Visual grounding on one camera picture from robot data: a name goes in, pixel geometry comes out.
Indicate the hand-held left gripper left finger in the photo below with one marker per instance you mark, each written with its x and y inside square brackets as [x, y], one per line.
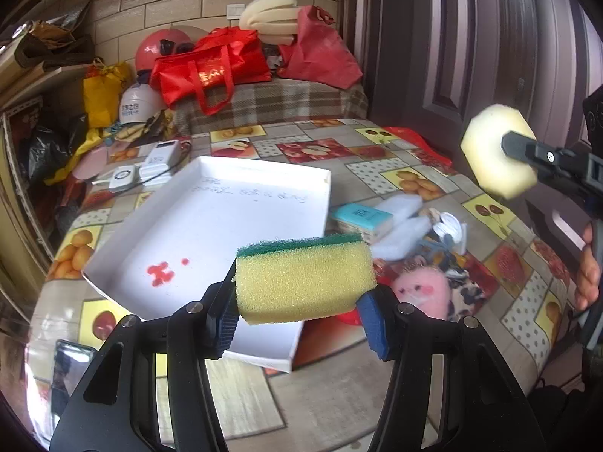
[228, 320]

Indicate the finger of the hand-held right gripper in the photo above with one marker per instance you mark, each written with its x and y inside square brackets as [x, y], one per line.
[520, 147]

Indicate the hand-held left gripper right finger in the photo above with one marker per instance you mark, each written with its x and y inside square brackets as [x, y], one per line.
[377, 325]

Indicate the round pale yellow sponge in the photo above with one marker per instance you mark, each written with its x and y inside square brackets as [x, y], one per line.
[490, 160]

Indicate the pink plush toy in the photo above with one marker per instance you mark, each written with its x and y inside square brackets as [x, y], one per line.
[419, 289]

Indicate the yellow green scouring sponge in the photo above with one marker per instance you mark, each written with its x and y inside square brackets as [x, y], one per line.
[301, 278]

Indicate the white foam sheet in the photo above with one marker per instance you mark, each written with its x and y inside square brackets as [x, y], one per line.
[400, 205]
[400, 240]

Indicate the white cardboard box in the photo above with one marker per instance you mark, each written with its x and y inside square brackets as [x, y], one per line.
[198, 226]

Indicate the teal tissue packet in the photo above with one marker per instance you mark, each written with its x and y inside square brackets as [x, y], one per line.
[362, 216]

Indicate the person's right hand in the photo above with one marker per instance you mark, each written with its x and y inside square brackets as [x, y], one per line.
[586, 268]

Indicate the red plastic bag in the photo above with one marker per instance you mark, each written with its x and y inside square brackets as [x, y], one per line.
[424, 150]

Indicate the white plastic clip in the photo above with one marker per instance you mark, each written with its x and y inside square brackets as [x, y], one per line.
[447, 226]

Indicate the fruit print tablecloth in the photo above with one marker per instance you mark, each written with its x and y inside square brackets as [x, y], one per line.
[494, 292]

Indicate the brown panel door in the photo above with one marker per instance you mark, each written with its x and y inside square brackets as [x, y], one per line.
[424, 33]

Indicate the black smartphone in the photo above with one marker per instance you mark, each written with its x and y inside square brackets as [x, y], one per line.
[70, 362]

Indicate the white round dial device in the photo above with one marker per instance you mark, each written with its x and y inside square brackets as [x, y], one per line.
[122, 179]

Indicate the white power bank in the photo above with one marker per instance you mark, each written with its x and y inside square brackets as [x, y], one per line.
[160, 155]

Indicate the pink plate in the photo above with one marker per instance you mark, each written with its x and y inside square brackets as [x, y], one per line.
[92, 162]

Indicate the red cloth bag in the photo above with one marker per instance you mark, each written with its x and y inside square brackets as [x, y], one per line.
[320, 56]

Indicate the plaid blanket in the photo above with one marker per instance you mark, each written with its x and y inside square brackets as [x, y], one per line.
[282, 99]

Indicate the white helmet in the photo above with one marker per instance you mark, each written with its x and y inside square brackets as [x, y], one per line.
[141, 101]

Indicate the black plastic bag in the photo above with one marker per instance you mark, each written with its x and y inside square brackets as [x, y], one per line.
[47, 150]

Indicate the red tote bag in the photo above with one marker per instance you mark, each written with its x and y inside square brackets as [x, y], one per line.
[212, 66]

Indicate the yellow shopping bag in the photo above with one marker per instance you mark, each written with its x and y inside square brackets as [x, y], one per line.
[101, 94]

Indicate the red helmet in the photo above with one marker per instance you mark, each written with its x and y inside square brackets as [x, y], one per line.
[150, 52]

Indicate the cream foam rolls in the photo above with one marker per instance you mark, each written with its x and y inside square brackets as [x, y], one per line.
[268, 9]

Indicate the wooden shelf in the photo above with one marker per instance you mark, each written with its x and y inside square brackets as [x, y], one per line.
[42, 80]

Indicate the brown paper bags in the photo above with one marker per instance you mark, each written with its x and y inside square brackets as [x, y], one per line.
[52, 37]

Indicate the white wall switch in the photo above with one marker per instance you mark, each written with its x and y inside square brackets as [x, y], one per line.
[235, 11]

